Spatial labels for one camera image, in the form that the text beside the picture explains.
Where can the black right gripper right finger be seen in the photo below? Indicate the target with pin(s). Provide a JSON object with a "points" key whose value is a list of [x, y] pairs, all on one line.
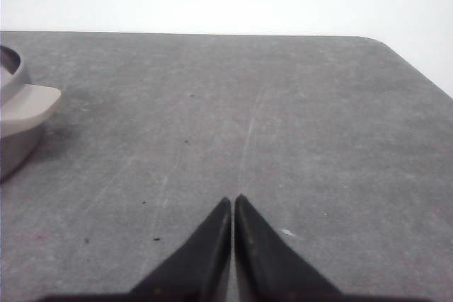
{"points": [[268, 269]]}

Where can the steel steamer pot grey handles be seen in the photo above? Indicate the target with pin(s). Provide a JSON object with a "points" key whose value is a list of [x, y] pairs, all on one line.
{"points": [[25, 108]]}

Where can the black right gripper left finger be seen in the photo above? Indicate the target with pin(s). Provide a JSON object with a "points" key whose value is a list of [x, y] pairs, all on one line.
{"points": [[199, 269]]}

